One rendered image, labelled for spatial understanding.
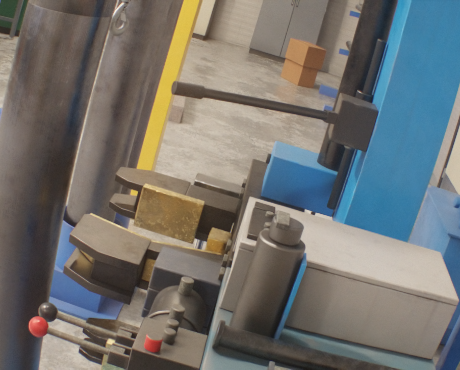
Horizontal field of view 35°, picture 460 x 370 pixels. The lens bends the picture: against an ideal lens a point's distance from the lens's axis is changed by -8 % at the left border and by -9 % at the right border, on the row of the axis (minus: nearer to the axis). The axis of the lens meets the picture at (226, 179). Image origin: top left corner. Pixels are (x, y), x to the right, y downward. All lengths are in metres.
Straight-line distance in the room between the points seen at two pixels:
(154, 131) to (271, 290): 3.24
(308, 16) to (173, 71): 7.62
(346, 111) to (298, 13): 10.19
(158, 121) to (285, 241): 3.23
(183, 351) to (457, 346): 1.14
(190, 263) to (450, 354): 0.96
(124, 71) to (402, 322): 1.94
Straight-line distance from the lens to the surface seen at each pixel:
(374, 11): 1.83
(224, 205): 1.99
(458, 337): 2.20
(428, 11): 1.63
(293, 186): 1.87
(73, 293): 3.34
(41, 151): 1.77
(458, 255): 3.88
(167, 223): 1.96
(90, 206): 3.19
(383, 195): 1.69
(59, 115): 1.75
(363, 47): 1.83
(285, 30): 11.84
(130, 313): 3.45
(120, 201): 2.04
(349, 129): 1.65
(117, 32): 2.68
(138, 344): 1.24
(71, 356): 3.01
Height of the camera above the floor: 1.65
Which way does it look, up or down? 17 degrees down
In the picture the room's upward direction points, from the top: 16 degrees clockwise
